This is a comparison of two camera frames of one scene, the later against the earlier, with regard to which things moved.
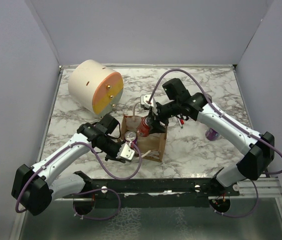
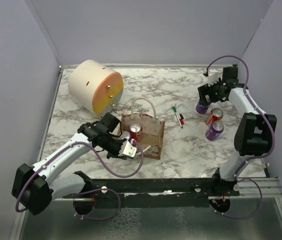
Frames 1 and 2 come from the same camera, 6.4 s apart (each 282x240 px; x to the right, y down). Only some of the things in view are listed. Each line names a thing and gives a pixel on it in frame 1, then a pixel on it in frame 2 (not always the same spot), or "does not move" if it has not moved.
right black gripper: (154, 121) -> (204, 90)
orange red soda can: (143, 129) -> (136, 130)
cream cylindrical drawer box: (96, 87) does not move
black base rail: (152, 192) does not move
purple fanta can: (211, 134) does not move
